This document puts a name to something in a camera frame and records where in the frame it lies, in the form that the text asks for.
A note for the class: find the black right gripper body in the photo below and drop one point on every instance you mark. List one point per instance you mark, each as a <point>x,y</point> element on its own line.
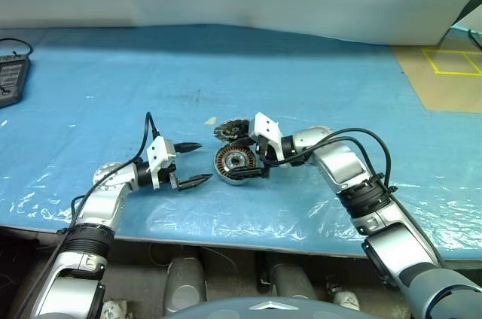
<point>265,146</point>

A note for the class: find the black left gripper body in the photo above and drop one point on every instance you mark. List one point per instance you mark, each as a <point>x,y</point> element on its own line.
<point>166,180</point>

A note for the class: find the round grey motor housing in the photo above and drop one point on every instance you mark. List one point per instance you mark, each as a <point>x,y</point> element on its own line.
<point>226,161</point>

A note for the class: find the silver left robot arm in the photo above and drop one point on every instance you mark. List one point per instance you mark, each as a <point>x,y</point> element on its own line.
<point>109,183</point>

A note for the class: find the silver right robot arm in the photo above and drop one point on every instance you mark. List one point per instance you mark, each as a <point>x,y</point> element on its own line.
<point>339,164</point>

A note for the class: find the small white paper scrap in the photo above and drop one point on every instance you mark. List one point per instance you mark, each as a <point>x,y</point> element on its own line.
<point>210,121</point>

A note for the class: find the blue plastic table cover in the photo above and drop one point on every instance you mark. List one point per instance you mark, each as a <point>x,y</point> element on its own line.
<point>263,82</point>

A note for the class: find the grey rounded cylinder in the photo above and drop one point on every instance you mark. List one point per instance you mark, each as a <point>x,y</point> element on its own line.
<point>291,281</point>
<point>186,281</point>

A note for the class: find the grey-blue robot torso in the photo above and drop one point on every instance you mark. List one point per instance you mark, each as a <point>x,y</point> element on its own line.
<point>244,309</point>

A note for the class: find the white speckled rounded object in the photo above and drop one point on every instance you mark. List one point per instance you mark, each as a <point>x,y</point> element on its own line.
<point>345,299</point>
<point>115,309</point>

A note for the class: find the black ribbed electronic box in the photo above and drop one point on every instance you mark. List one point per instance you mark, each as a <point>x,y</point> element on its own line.
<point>11,78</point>

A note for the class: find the brown cardboard floor sheet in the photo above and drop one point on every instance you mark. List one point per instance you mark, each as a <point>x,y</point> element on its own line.
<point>444,93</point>

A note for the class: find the black slanted stand leg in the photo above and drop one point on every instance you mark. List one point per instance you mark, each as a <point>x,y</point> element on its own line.
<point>465,8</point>

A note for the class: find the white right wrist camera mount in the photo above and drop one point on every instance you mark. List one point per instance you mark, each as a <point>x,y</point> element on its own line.
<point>265,125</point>

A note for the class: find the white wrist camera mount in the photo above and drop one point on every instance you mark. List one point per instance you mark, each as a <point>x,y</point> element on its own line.
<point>265,125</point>
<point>158,149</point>

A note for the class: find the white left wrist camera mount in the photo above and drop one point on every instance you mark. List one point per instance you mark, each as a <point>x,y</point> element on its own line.
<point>158,149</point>

